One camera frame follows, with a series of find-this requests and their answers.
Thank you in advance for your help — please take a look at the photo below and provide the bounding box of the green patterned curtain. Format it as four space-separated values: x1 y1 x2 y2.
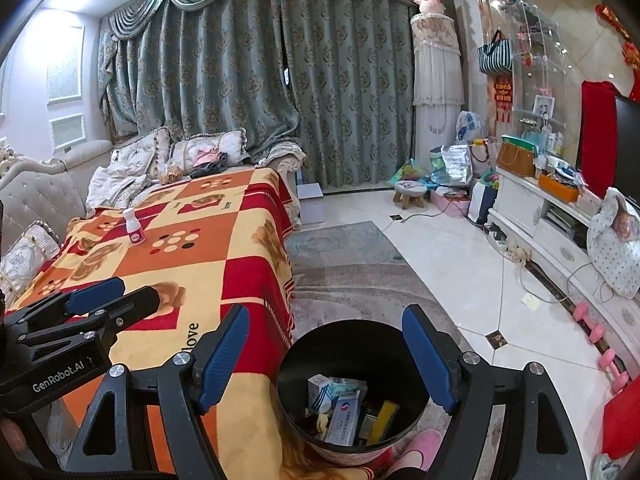
98 0 418 188

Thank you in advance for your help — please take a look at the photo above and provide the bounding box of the striped tote bag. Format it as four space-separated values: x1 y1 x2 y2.
477 29 512 77

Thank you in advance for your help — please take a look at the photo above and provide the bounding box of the red orange patterned blanket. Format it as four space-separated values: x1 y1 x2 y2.
17 168 372 479

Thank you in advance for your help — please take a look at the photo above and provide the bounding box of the polka dot baby cloth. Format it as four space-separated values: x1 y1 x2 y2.
587 186 640 299

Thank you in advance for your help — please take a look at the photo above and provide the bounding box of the white bottle pink label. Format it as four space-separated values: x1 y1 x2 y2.
122 208 145 245

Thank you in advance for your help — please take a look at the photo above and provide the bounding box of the white blue plastic bag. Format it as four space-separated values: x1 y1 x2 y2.
454 110 486 144

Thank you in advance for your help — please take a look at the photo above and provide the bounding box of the silver foil bag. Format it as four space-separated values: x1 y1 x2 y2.
440 144 473 186

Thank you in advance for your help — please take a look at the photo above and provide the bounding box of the lace covered air conditioner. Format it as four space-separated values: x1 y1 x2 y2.
410 13 464 171

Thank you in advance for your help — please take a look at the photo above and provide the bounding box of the grey floor rug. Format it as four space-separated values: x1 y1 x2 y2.
285 221 471 351

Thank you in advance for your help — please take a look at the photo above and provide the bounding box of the white side pillow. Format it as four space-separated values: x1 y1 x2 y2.
1 221 60 309

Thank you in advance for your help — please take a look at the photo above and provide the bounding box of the small wooden stool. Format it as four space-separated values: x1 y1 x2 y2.
393 180 427 209

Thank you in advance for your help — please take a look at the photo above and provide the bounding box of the pink dumbbell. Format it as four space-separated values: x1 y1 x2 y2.
572 302 630 396

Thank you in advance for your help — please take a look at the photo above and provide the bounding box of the white tv cabinet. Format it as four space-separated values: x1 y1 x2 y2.
488 169 639 377

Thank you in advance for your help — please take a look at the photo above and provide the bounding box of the teal tissue packet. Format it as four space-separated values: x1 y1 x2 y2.
331 377 368 400

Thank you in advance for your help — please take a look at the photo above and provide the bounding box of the pink slipper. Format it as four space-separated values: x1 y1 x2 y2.
394 429 442 470

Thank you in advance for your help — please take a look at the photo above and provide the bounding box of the grey tufted headboard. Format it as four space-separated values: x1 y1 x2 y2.
1 139 112 252

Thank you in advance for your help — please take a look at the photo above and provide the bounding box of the white medicine box blue text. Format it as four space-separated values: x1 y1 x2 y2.
324 390 360 446

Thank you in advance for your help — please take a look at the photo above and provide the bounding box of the white blue medicine carton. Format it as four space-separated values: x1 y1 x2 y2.
307 374 333 414

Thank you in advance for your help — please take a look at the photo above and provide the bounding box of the black trash bin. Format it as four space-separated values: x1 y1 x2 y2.
277 320 428 467

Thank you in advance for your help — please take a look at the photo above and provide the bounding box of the orange storage box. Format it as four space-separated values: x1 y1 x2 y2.
538 174 579 203

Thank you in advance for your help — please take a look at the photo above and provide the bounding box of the black television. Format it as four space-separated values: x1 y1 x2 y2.
614 96 640 209

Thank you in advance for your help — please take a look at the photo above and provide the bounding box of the brown handbag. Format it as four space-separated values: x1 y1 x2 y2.
497 142 535 178

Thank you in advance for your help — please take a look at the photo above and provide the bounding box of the red cloth cover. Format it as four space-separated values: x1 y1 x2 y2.
578 80 620 198

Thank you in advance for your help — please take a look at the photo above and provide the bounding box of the cream embroidered pillow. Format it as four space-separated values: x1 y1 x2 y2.
85 127 248 212

